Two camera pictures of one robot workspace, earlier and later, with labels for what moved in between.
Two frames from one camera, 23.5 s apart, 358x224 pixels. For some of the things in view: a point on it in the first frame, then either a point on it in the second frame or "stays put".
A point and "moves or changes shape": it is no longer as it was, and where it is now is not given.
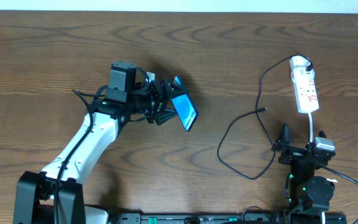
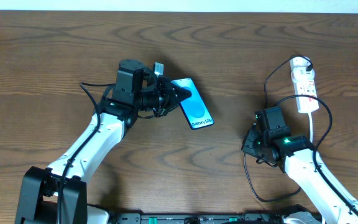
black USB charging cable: [234, 170] -> [265, 99]
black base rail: [198, 218] stays put
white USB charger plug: [299, 62] stays put
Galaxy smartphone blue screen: [185, 108] moves or changes shape
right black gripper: [299, 152] -> [250, 142]
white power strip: [305, 89] stays put
